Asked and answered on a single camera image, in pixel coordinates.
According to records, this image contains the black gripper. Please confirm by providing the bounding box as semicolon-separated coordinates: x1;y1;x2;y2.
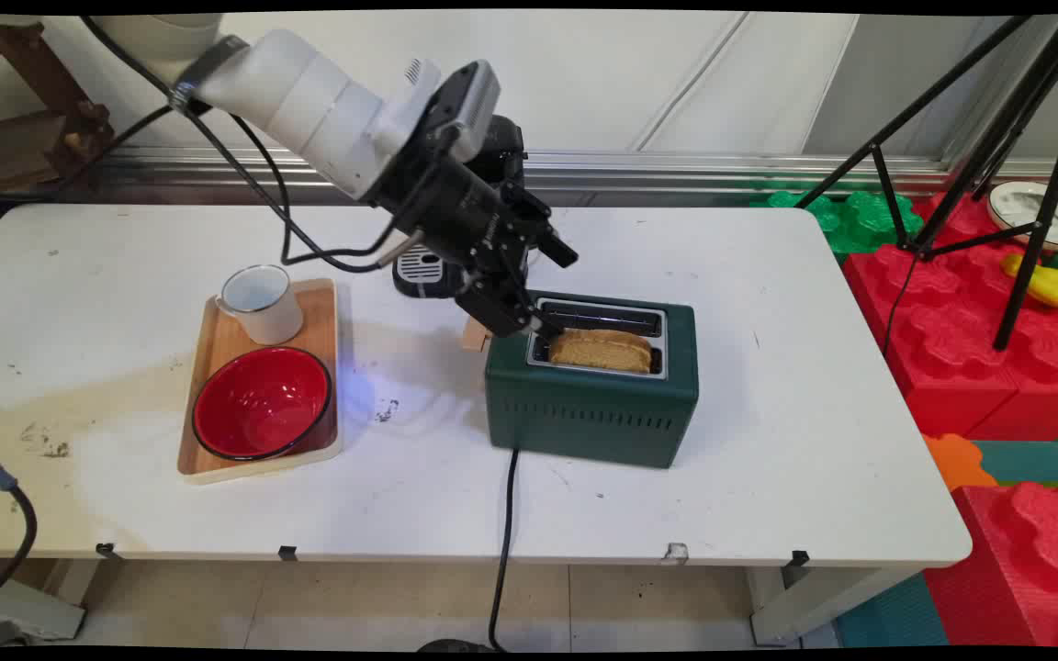
369;138;580;339

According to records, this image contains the toast bread slice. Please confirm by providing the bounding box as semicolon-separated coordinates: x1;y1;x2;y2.
547;328;656;375

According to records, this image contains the black coffee machine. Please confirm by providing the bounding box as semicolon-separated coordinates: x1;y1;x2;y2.
390;115;541;300

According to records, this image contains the green two-slot toaster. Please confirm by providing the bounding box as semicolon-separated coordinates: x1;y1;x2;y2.
484;293;702;470

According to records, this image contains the white enamel mug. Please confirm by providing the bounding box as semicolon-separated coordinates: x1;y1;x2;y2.
214;264;305;347

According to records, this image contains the red bowl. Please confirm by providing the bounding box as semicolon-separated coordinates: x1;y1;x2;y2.
191;345;338;463

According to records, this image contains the green foam block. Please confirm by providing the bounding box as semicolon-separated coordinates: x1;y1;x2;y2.
748;189;926;256

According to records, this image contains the wooden serving tray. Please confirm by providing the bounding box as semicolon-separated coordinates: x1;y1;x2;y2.
176;277;344;486

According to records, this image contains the large red foam block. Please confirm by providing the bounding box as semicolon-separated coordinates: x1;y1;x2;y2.
840;191;1058;443

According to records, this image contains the white table leg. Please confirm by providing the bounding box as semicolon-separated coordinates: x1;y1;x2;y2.
748;562;923;647

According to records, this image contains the orange foam piece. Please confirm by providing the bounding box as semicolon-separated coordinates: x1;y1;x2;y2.
921;432;1000;493

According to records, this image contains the white plate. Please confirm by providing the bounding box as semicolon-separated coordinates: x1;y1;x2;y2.
985;180;1058;252

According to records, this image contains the teal foam floor mat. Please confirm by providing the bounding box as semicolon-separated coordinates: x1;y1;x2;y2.
835;573;950;649

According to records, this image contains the brown wooden furniture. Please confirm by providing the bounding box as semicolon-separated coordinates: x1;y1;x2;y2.
0;19;116;192

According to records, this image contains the yellow toy banana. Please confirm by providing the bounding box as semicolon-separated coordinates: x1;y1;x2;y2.
1001;252;1058;318

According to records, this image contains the teal foam piece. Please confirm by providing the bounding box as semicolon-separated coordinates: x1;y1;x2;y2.
974;440;1058;487

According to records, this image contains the small red foam block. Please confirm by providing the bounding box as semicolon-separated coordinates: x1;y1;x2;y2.
922;481;1058;649

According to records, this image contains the aluminium wall rail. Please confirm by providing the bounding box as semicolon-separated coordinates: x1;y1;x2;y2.
96;145;1058;208

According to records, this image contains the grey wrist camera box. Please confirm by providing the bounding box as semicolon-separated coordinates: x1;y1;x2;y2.
426;59;502;164

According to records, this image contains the black toaster power cable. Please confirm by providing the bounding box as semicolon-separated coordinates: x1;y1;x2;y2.
489;447;522;652

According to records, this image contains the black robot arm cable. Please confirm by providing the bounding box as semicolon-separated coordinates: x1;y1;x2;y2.
79;16;423;275

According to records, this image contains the black camera tripod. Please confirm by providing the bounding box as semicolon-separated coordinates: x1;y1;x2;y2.
794;13;1058;353

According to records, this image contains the black cable with metal connector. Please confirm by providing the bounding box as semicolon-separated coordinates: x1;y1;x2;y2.
0;437;39;636

